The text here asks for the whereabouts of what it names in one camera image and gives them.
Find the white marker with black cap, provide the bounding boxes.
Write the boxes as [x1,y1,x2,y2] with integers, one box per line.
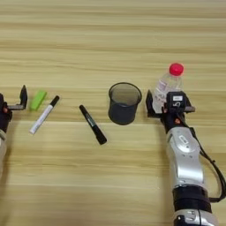
[28,94,61,135]

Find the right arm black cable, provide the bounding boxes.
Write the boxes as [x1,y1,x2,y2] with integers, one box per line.
[188,125,226,204]

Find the green rectangular eraser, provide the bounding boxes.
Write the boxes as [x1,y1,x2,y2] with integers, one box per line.
[29,89,49,112]

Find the right gripper small black box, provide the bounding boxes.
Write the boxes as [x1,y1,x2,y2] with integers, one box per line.
[165,90,187,112]

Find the black marker pen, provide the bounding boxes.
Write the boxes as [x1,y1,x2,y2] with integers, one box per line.
[79,104,108,146]

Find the black mesh pen cup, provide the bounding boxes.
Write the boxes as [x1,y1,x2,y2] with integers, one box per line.
[107,81,143,126]

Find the clear bottle with red cap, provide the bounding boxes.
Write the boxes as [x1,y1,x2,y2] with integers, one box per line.
[152,63,185,115]

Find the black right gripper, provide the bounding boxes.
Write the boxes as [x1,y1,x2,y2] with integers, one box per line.
[145,89,196,133]

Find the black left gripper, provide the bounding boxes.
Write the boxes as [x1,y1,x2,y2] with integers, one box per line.
[0,85,28,134]

